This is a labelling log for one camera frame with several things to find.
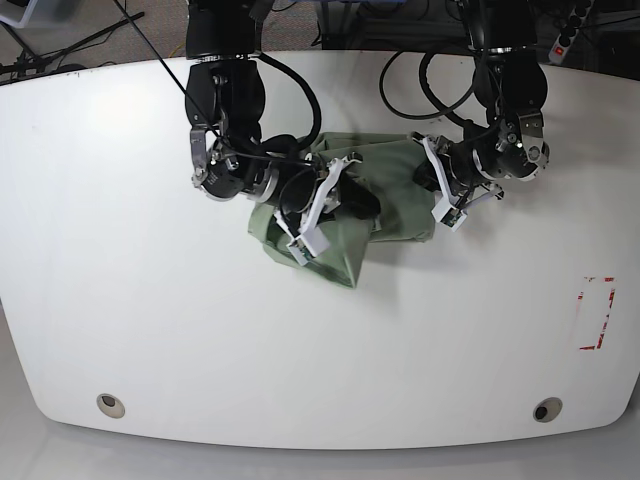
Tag white power strip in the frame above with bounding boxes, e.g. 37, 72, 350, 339
548, 1, 593, 65

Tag left table grommet hole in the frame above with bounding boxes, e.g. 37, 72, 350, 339
96, 393, 126, 419

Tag table grommet hole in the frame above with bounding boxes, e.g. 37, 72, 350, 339
533, 397, 563, 423
96, 393, 126, 419

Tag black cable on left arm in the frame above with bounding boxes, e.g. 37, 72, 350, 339
378, 0, 501, 151

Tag black tripod stand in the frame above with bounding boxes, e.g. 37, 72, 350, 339
1, 14, 129, 85

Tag red tape rectangle marking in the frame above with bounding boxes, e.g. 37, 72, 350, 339
574, 276, 616, 352

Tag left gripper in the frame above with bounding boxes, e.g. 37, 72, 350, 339
410, 132, 504, 209

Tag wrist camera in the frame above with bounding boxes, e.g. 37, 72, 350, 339
432, 198, 467, 232
287, 228, 330, 266

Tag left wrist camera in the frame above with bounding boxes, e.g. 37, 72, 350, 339
432, 198, 467, 232

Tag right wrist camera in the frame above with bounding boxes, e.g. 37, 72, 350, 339
287, 228, 330, 266

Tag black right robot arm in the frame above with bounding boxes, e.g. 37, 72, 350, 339
185, 1, 381, 237

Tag green T-shirt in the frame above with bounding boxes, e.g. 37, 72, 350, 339
248, 132, 435, 289

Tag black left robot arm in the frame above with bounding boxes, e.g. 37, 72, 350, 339
419, 1, 549, 209

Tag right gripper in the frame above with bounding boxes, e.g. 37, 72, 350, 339
272, 153, 381, 240

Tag right table grommet hole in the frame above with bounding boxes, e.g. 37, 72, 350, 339
533, 397, 563, 423

